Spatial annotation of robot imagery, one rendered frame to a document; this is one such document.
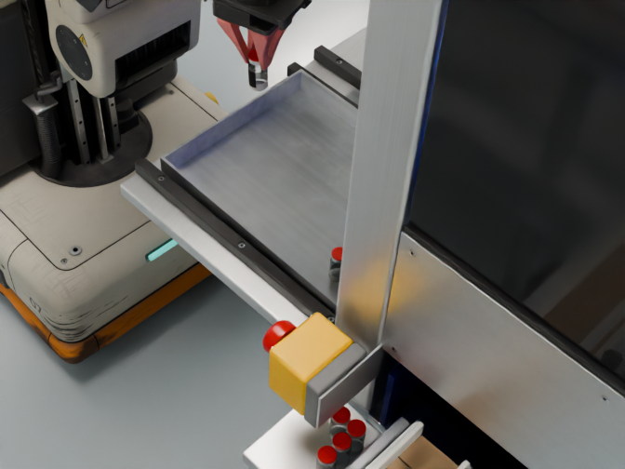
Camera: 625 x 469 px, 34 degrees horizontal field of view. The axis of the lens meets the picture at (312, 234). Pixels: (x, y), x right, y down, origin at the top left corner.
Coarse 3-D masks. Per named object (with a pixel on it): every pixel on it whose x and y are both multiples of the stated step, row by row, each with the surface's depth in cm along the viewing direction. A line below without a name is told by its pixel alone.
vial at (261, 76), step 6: (252, 66) 114; (258, 66) 114; (252, 72) 115; (258, 72) 115; (264, 72) 115; (258, 78) 115; (264, 78) 116; (258, 84) 116; (264, 84) 116; (258, 90) 117
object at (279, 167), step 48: (288, 96) 147; (336, 96) 142; (192, 144) 136; (240, 144) 140; (288, 144) 140; (336, 144) 141; (192, 192) 132; (240, 192) 135; (288, 192) 135; (336, 192) 135; (288, 240) 130; (336, 240) 130; (336, 288) 125
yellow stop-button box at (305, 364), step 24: (288, 336) 103; (312, 336) 103; (336, 336) 103; (288, 360) 101; (312, 360) 101; (336, 360) 101; (360, 360) 102; (288, 384) 102; (312, 384) 99; (312, 408) 101
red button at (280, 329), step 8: (280, 320) 106; (288, 320) 107; (272, 328) 105; (280, 328) 105; (288, 328) 105; (264, 336) 106; (272, 336) 105; (280, 336) 105; (264, 344) 106; (272, 344) 105
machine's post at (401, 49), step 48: (384, 0) 74; (432, 0) 71; (384, 48) 77; (432, 48) 74; (384, 96) 81; (384, 144) 84; (384, 192) 88; (384, 240) 92; (384, 288) 97; (384, 384) 113
